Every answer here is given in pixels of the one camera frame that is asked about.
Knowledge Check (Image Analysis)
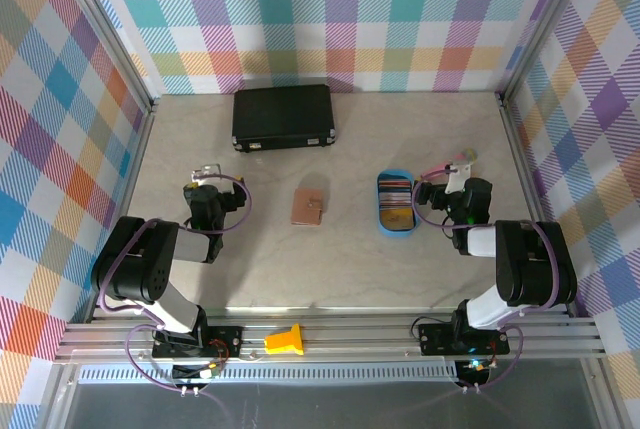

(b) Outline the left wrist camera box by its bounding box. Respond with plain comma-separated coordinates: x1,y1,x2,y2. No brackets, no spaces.
189,163,221,184

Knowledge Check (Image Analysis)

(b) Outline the row of upright cards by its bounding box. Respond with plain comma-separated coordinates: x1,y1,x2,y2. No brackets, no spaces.
378,179,413,209

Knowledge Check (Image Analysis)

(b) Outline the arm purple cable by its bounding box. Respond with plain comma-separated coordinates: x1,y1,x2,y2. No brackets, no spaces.
97,171,252,395
410,163,562,391

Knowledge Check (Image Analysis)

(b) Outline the grey metal panel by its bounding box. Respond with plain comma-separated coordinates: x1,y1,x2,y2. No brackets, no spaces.
42,363,621,429

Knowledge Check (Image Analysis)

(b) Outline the slotted grey cable duct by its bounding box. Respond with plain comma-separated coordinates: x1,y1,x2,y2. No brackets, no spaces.
77,366,461,384

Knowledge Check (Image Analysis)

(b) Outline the aluminium side rail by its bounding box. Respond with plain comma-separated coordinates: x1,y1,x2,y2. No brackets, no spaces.
495,92,574,318
89,98,159,323

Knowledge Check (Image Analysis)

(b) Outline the aluminium frame post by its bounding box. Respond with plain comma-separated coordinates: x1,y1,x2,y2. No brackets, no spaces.
52,0,157,113
498,0,601,100

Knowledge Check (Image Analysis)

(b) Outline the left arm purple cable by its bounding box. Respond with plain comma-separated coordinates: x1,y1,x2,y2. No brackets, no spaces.
97,171,252,395

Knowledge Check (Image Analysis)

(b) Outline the blue oval tray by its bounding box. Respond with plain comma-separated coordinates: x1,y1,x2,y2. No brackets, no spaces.
375,170,418,239

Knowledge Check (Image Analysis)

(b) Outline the gold plastic card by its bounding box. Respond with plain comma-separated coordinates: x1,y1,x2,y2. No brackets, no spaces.
382,208,415,236

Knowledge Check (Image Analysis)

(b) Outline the yellow printed plastic part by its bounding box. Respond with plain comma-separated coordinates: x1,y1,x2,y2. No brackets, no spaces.
263,323,306,356

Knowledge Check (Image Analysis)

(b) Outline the left aluminium frame post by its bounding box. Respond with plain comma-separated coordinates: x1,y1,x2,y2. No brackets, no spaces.
52,0,157,113

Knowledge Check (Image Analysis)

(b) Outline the left aluminium side rail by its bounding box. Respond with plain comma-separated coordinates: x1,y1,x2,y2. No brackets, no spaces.
89,98,159,323

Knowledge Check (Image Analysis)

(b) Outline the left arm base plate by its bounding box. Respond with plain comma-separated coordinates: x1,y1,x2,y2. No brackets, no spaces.
151,324,245,359

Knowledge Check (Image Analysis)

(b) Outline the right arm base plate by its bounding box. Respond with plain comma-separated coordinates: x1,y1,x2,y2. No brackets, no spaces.
417,322,511,356

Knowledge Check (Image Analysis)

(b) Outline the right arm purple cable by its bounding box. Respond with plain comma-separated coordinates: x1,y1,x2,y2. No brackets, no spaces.
410,163,562,391

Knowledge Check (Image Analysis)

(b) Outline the right aluminium side rail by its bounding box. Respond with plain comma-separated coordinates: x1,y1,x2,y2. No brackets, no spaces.
495,92,574,318

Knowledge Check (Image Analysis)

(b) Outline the aluminium slotted base rail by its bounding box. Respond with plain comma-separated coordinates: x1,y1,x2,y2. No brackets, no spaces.
54,311,609,365

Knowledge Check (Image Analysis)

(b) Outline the right aluminium frame post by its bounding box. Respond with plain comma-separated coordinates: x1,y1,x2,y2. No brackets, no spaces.
498,0,601,100

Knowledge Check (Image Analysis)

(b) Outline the black hard case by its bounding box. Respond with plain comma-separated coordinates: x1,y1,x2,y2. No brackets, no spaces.
231,83,337,154

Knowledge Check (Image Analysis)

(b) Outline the pink toy microphone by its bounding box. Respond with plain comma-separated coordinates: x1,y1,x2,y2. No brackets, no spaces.
422,148,479,180

